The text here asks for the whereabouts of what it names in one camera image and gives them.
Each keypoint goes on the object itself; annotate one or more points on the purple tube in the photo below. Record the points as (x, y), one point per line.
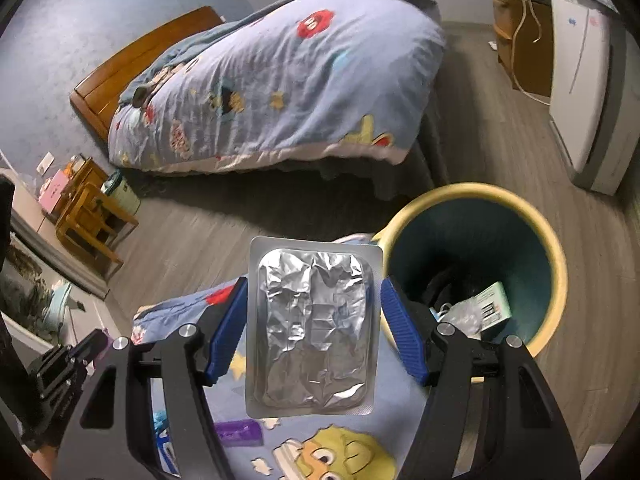
(243, 433)

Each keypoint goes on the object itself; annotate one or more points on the small green white bin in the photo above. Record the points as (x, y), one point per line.
(117, 187)

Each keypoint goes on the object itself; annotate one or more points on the teal bin with yellow rim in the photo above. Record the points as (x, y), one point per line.
(450, 244)

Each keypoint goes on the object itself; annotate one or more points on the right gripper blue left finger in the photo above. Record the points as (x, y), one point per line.
(224, 321)

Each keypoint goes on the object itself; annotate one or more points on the blue cartoon bed duvet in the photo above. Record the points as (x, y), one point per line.
(296, 80)

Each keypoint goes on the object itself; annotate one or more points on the pink box on desk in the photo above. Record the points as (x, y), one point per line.
(52, 191)

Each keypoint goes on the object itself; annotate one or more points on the blue cartoon table cloth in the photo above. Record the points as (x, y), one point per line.
(371, 446)

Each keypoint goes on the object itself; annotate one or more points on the white air purifier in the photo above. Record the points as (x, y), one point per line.
(594, 107)

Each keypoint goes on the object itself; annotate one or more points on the wooden desk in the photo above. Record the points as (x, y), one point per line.
(79, 172)

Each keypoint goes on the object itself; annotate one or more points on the wooden nightstand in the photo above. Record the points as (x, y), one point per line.
(524, 35)

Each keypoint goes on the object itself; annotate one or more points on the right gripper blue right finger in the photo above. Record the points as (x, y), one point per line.
(409, 341)

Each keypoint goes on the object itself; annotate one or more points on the small wooden chair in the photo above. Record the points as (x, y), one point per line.
(89, 226)

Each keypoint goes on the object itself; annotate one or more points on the wooden bed frame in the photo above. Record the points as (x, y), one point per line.
(96, 97)

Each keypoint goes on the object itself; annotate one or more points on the silver foil blister pack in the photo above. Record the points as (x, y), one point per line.
(313, 325)

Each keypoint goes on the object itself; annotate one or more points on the green white small box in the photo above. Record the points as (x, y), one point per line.
(494, 307)

